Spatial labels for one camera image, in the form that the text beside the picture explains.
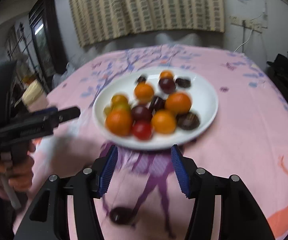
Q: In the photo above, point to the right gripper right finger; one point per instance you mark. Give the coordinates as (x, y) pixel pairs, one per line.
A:
(240, 216)

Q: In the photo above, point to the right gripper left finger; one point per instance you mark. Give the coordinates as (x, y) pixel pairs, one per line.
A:
(47, 216)

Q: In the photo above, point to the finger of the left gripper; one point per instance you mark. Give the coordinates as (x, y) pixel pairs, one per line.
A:
(59, 116)
(46, 112)

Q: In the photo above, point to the tan longan fruit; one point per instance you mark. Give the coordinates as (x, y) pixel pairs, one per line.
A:
(107, 110)

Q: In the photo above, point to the big orange tangerine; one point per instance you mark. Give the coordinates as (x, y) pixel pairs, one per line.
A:
(119, 122)

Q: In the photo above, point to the dark cherry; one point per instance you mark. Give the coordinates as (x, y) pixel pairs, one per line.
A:
(122, 215)
(157, 103)

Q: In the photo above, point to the dark purple plum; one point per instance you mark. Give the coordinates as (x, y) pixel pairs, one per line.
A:
(167, 85)
(141, 113)

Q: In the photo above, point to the red cherry tomato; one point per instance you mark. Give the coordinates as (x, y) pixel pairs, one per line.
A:
(142, 130)

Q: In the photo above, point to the small orange kumquat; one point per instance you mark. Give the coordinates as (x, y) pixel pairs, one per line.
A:
(166, 74)

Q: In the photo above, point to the large orange tangerine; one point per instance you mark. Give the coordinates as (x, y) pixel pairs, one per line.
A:
(178, 103)

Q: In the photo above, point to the yellow-green citrus fruit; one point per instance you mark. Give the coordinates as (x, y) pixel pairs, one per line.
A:
(121, 107)

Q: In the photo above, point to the left hand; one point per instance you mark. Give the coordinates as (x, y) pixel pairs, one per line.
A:
(19, 176)

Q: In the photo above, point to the cream lid plastic jar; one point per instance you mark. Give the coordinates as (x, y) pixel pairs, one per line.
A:
(34, 97)

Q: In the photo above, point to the striped beige curtain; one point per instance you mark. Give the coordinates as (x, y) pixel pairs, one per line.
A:
(101, 20)

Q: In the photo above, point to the white oval plate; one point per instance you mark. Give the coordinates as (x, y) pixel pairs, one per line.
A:
(204, 104)

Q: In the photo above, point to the dark wooden door frame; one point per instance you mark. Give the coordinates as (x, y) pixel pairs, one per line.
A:
(47, 39)

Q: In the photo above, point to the wall power strip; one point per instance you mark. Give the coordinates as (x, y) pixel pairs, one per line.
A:
(253, 24)

